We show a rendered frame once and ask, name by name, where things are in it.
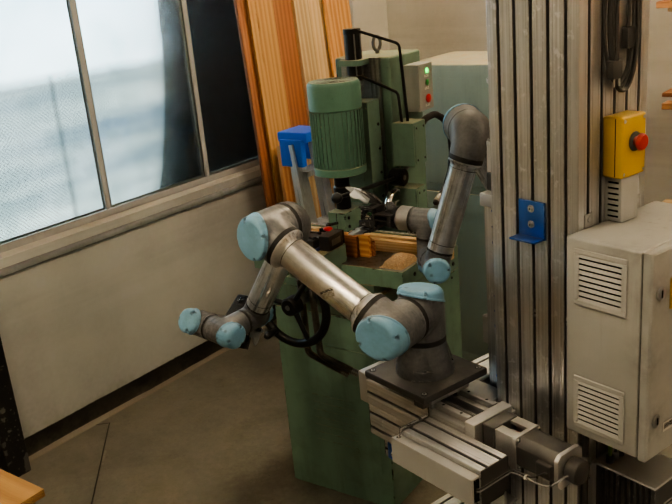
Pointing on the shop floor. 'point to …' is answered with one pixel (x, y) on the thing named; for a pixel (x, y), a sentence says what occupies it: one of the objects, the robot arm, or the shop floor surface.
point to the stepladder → (292, 148)
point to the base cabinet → (345, 410)
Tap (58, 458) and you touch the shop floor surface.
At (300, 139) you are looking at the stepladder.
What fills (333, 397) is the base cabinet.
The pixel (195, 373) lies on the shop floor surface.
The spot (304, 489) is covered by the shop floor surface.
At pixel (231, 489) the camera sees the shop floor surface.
